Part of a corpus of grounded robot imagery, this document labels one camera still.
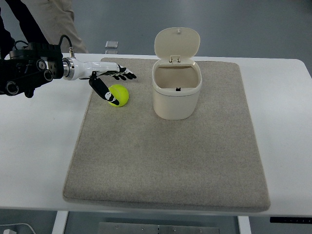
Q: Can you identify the white device on floor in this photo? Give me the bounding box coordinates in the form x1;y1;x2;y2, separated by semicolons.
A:
0;222;36;234

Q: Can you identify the person in beige clothes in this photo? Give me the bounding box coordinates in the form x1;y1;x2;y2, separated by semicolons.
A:
23;0;88;54

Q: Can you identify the small floor socket plate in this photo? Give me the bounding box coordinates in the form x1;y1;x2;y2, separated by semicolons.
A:
105;40;118;49

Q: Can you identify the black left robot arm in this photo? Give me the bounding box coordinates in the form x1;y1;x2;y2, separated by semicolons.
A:
0;42;136;106

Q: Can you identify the white table leg left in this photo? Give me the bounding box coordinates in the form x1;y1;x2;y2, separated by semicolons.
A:
52;211;69;234

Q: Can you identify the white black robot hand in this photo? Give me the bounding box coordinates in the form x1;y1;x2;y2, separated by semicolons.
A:
63;58;137;106

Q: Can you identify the white table leg right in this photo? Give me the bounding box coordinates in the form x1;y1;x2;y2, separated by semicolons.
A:
237;216;252;234

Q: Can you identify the beige lidded plastic bin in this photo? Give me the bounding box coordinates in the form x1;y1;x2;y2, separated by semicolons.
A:
152;27;202;120

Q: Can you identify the white table leg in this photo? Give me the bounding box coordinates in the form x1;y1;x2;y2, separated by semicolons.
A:
237;216;252;234
52;211;69;234

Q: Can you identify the yellow tennis ball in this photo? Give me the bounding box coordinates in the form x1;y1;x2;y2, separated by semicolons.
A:
109;84;129;107

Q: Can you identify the grey fabric mat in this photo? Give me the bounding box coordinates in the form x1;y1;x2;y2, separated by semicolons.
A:
63;58;270;212

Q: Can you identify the black desk control panel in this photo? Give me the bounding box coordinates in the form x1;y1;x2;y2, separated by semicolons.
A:
270;216;312;224

